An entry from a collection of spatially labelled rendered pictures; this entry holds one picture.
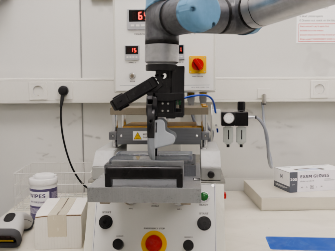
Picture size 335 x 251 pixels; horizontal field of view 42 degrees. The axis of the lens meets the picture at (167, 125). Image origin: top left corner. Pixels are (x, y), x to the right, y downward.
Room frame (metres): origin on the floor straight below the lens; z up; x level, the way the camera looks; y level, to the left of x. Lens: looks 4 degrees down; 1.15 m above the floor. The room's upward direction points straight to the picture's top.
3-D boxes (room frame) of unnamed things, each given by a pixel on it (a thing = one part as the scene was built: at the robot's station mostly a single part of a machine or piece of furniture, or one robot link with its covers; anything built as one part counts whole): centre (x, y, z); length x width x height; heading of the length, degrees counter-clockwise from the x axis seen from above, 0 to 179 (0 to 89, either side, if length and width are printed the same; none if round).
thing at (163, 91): (0.96, 0.01, 1.15); 0.09 x 0.08 x 0.12; 86
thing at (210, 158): (1.18, -0.12, 0.97); 0.26 x 0.05 x 0.07; 176
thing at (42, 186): (1.33, 0.39, 0.83); 0.09 x 0.09 x 0.15
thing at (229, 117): (1.38, -0.21, 1.05); 0.15 x 0.05 x 0.15; 86
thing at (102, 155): (1.21, 0.16, 0.97); 0.25 x 0.05 x 0.07; 176
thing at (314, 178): (1.58, -0.53, 0.83); 0.23 x 0.12 x 0.07; 103
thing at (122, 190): (0.96, 0.04, 0.97); 0.30 x 0.22 x 0.08; 176
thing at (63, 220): (1.17, 0.29, 0.80); 0.19 x 0.13 x 0.09; 1
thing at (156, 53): (0.97, 0.01, 1.23); 0.08 x 0.08 x 0.05
